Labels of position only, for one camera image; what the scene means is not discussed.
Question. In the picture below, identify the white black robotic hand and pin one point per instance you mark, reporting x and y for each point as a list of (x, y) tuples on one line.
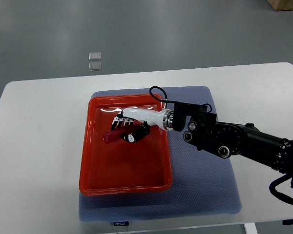
[(136, 123)]

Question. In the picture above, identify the red chili pepper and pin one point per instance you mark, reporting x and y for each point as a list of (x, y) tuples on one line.
[(114, 135)]

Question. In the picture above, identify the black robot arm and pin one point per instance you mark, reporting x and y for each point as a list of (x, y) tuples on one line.
[(201, 130)]

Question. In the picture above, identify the red plastic tray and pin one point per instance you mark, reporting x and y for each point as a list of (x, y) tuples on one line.
[(121, 167)]

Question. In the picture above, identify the upper metal floor plate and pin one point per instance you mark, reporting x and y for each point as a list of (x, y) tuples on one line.
[(94, 56)]

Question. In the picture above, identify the black table label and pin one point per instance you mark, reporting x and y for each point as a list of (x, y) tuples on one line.
[(121, 224)]

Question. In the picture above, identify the white table leg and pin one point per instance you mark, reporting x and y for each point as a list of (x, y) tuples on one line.
[(250, 228)]

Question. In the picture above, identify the cardboard box corner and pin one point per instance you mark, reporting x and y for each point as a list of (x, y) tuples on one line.
[(281, 5)]

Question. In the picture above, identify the black label at right edge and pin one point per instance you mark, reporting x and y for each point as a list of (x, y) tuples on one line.
[(287, 222)]

